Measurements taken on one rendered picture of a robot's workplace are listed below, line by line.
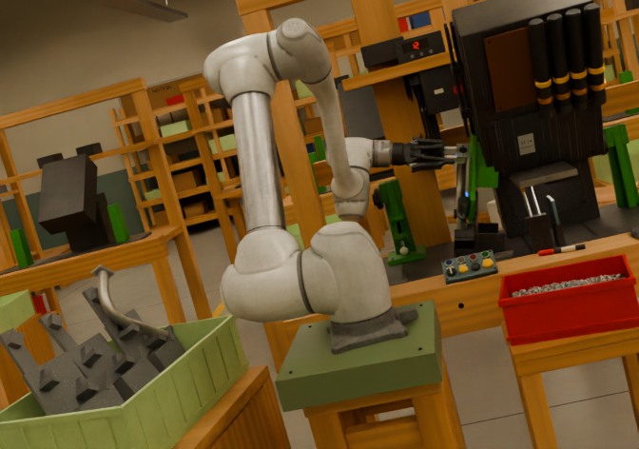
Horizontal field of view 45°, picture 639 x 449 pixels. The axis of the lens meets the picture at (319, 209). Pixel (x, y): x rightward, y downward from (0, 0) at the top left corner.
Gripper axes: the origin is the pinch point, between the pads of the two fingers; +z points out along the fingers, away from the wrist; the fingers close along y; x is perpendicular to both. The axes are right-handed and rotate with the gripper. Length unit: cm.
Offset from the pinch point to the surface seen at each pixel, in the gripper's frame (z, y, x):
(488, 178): 9.6, -12.4, -4.4
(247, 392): -57, -81, 3
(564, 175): 28.7, -22.7, -20.2
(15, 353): -109, -86, -28
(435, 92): -6.7, 23.5, -3.5
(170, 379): -71, -89, -22
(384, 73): -23.5, 26.9, -8.9
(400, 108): -18.2, 26.6, 8.1
